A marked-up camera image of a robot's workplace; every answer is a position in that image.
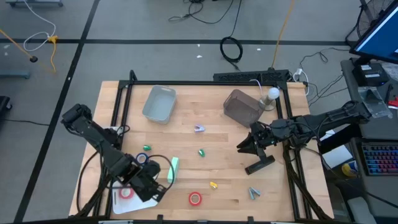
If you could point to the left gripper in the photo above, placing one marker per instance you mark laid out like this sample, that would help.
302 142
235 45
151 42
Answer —
149 186

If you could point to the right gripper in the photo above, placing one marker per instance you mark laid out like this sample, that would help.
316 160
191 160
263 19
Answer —
262 137

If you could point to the black stapler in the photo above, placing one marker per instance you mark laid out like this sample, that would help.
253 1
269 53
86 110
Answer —
253 169

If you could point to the pink tape roll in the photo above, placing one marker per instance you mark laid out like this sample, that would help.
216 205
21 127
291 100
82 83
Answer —
120 193

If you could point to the mint green stapler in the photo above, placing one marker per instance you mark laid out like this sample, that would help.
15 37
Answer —
174 168

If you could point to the dark blue tape roll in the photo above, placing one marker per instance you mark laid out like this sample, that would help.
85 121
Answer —
137 157

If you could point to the green staple remover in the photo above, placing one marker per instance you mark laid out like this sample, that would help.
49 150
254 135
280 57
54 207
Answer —
201 152
147 147

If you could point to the red tape roll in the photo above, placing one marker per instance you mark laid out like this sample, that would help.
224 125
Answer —
190 199

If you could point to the grey staple remover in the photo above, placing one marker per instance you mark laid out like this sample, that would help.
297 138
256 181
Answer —
252 193

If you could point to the yellow staple remover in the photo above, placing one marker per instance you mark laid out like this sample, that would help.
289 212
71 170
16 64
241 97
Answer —
213 185

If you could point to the purple staple remover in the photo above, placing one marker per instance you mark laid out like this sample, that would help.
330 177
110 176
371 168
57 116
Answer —
197 127

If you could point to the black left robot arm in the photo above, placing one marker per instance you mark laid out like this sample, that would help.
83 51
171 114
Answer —
93 133

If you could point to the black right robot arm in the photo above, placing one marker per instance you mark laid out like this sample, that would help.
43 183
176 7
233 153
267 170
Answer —
326 119

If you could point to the white plastic tray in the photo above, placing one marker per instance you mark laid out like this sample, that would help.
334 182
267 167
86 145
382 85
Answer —
124 207

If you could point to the brown translucent plastic bin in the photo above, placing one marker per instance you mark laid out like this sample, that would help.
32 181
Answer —
239 105

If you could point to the white bulb table lamp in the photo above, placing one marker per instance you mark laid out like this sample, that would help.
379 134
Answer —
273 92

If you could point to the black perforated metal box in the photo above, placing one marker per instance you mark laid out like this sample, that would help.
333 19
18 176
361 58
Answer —
248 76

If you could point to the grey plastic bin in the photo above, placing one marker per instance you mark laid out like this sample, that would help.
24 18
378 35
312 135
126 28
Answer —
158 104

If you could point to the white paper sheet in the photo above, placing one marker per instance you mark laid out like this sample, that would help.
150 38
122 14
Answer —
337 156

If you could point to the backlit computer keyboard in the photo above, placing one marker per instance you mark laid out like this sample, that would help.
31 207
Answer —
381 158

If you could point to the clear plastic bag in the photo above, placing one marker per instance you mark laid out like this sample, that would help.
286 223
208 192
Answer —
377 104

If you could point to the grey desk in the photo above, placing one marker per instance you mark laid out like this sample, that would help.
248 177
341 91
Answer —
385 130

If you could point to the black mini computer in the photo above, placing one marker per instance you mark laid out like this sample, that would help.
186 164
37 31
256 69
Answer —
370 74

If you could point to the red hand tool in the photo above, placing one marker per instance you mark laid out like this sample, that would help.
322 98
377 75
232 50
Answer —
393 102

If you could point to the black caster base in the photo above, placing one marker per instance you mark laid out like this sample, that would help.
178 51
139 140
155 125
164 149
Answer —
3 105

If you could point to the computer monitor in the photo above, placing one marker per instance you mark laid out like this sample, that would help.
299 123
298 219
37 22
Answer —
379 37

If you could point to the black floor fan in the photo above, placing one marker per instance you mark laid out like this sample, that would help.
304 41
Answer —
365 21

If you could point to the grey metal cart base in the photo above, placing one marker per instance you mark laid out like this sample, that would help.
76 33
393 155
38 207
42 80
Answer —
14 74
34 3

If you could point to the black aluminium table frame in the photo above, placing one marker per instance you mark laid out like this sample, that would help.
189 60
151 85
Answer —
186 82

